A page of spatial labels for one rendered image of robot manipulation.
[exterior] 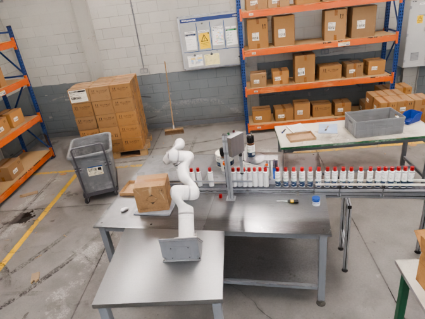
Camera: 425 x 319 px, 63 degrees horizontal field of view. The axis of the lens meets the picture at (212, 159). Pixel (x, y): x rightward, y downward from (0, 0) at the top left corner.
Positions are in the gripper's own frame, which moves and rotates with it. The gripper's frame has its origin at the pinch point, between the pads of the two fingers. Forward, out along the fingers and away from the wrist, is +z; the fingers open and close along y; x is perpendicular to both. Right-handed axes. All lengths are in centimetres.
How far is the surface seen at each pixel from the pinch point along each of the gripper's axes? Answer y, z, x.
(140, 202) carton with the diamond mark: -44, -8, 31
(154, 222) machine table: -56, 10, 20
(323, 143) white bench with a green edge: 116, 68, -130
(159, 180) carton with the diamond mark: -29.8, -17.1, 8.8
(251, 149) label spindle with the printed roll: 56, 19, -60
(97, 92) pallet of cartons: 240, -104, 195
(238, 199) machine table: -17, 35, -48
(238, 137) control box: -10, -22, -73
